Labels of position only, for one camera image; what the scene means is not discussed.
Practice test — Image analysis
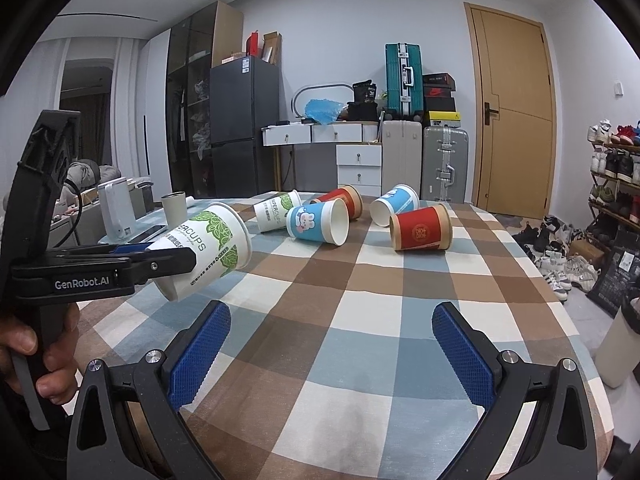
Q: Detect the blue white paper cup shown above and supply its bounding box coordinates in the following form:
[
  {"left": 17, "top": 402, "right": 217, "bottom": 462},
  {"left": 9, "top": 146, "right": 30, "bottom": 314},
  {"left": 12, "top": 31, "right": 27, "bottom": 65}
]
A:
[{"left": 370, "top": 184, "right": 420, "bottom": 228}]

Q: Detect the smartphone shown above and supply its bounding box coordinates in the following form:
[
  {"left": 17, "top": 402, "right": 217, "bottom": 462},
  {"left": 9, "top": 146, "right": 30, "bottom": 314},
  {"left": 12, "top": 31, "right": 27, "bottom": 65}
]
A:
[{"left": 129, "top": 226, "right": 166, "bottom": 244}]

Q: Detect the white tumbler mug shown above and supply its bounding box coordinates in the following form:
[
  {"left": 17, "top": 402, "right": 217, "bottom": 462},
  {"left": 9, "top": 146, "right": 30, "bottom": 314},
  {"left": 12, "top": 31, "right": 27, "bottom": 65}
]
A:
[{"left": 160, "top": 192, "right": 188, "bottom": 230}]

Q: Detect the red cup behind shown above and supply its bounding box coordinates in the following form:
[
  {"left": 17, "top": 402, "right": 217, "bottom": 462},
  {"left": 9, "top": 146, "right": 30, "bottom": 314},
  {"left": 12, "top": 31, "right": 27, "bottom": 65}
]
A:
[{"left": 310, "top": 185, "right": 362, "bottom": 221}]

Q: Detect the white drawer desk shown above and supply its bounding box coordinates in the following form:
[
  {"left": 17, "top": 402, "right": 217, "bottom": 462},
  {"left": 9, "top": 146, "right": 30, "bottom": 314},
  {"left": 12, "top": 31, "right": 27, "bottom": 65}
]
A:
[{"left": 262, "top": 122, "right": 382, "bottom": 196}]

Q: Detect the black refrigerator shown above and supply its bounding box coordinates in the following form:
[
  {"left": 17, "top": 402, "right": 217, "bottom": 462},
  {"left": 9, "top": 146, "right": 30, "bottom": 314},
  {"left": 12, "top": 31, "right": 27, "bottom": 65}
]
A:
[{"left": 209, "top": 56, "right": 280, "bottom": 198}]

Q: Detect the blue plastic bag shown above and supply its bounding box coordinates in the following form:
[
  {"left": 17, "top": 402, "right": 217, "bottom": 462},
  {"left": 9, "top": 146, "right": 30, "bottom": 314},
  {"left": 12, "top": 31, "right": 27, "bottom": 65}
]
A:
[{"left": 305, "top": 99, "right": 345, "bottom": 125}]

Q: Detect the teal suitcase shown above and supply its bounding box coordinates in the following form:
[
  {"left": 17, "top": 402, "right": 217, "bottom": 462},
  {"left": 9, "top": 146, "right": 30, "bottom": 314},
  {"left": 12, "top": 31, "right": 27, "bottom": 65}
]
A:
[{"left": 385, "top": 42, "right": 424, "bottom": 122}]

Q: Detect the red gold paper cup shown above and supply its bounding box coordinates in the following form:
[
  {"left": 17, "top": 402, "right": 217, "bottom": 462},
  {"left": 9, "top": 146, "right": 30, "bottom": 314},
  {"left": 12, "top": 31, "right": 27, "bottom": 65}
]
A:
[{"left": 390, "top": 204, "right": 452, "bottom": 252}]

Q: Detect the shoe rack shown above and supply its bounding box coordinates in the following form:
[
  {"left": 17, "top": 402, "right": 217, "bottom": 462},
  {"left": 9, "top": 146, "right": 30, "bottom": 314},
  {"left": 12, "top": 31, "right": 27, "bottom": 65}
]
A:
[{"left": 587, "top": 119, "right": 639, "bottom": 246}]

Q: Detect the beige suitcase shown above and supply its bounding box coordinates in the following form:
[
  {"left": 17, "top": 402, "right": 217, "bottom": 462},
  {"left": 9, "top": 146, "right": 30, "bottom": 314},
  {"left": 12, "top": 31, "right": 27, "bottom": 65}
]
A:
[{"left": 382, "top": 120, "right": 423, "bottom": 193}]

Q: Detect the stack of shoe boxes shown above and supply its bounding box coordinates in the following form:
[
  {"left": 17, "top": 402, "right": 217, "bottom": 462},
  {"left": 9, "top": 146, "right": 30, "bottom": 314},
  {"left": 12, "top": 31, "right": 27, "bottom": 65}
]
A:
[{"left": 422, "top": 73, "right": 461, "bottom": 128}]

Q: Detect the black printed bag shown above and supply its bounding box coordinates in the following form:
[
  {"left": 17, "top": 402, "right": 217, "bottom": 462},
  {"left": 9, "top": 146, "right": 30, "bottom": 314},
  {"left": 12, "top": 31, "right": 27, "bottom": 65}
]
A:
[{"left": 587, "top": 246, "right": 639, "bottom": 318}]

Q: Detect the dark glass cabinet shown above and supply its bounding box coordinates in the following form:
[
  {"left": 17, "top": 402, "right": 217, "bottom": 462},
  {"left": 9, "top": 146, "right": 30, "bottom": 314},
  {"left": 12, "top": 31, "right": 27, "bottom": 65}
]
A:
[{"left": 165, "top": 1, "right": 243, "bottom": 198}]

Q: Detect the blue rabbit paper cup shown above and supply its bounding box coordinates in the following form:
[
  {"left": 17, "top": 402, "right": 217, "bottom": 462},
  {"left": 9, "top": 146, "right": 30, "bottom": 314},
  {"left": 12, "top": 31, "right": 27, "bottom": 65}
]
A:
[{"left": 286, "top": 200, "right": 350, "bottom": 246}]

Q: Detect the white green paper cup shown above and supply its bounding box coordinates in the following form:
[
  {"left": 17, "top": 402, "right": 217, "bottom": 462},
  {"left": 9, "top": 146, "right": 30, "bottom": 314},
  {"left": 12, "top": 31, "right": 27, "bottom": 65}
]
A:
[
  {"left": 149, "top": 202, "right": 252, "bottom": 301},
  {"left": 254, "top": 190, "right": 303, "bottom": 233}
]

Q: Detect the silver suitcase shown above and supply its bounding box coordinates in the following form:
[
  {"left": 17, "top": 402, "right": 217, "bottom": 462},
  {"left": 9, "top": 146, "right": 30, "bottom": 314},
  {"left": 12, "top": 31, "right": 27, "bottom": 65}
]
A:
[{"left": 421, "top": 126, "right": 469, "bottom": 204}]

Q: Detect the white appliance box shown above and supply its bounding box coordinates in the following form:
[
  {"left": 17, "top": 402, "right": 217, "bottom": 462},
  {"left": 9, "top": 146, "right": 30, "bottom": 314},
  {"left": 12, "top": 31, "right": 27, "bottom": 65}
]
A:
[{"left": 98, "top": 178, "right": 136, "bottom": 240}]

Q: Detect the checkered tablecloth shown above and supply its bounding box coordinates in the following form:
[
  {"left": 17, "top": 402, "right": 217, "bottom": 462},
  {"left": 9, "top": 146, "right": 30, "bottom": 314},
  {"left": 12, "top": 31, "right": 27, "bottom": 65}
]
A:
[{"left": 76, "top": 198, "right": 614, "bottom": 479}]

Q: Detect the wooden door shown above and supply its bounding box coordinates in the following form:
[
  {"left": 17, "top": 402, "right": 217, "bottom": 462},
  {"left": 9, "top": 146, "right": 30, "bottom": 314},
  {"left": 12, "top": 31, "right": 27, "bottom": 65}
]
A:
[{"left": 464, "top": 2, "right": 556, "bottom": 219}]

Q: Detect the person's left hand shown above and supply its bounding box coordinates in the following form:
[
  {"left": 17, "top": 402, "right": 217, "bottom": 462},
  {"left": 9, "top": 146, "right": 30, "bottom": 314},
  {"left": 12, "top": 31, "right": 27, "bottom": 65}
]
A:
[{"left": 0, "top": 304, "right": 79, "bottom": 405}]

